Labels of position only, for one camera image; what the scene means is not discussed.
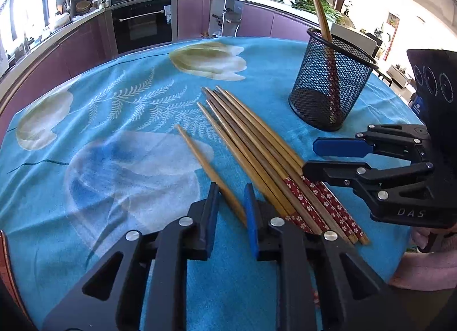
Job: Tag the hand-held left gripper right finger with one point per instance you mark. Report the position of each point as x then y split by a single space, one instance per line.
250 216

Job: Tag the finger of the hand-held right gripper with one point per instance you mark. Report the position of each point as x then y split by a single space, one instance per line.
339 147
342 174

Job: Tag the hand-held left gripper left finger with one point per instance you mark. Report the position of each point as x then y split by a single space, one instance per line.
214 206

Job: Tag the light wooden chopstick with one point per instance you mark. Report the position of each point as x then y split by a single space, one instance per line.
200 158

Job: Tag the black mesh utensil holder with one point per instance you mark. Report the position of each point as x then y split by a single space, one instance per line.
321 95

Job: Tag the bundle of wooden chopsticks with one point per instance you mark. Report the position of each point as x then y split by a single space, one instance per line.
250 145

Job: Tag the person's right forearm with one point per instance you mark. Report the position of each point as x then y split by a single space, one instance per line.
428 270

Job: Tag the blue floral tablecloth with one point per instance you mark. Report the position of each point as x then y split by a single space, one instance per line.
125 174

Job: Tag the black chair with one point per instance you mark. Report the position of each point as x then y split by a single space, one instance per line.
375 43

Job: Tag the white counter peninsula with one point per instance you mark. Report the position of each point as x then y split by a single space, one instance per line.
357 40

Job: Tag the green leafy vegetables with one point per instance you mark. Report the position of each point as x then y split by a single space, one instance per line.
321 6

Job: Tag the narrow purple base cabinet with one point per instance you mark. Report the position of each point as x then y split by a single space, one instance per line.
192 17

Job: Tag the black built-in oven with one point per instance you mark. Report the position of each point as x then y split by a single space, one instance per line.
142 27

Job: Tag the long purple base cabinets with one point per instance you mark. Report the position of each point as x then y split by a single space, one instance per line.
71 52

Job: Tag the white kitchen countertop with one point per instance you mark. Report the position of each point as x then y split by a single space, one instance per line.
53 36

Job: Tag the woven basket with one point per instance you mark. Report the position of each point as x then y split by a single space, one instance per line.
84 7

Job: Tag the kitchen window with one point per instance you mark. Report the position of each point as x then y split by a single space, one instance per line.
32 2

